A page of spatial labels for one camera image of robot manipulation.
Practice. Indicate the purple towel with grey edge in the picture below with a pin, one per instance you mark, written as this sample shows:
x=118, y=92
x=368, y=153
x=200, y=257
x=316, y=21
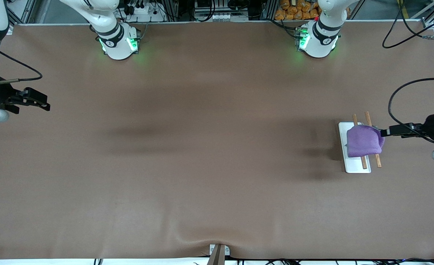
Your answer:
x=364, y=141

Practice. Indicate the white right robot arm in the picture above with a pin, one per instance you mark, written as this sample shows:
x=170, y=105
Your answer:
x=115, y=40

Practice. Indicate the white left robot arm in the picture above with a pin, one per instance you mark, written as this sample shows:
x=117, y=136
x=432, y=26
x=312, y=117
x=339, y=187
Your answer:
x=320, y=44

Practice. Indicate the white rack with wooden bars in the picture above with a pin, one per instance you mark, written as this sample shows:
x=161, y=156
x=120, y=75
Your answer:
x=355, y=165

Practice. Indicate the bag of orange snacks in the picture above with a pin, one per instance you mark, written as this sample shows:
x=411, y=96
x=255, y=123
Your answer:
x=294, y=11

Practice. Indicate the brown table mat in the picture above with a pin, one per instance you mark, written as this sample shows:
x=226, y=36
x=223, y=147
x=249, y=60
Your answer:
x=202, y=184

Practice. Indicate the white socket strip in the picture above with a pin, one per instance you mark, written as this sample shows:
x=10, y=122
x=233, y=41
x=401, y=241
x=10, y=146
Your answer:
x=220, y=16

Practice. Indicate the grey metal clamp bracket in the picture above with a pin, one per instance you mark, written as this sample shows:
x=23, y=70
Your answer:
x=212, y=249

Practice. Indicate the brown camera mount pole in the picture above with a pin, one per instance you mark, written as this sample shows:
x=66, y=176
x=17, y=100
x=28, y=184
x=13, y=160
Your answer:
x=216, y=259

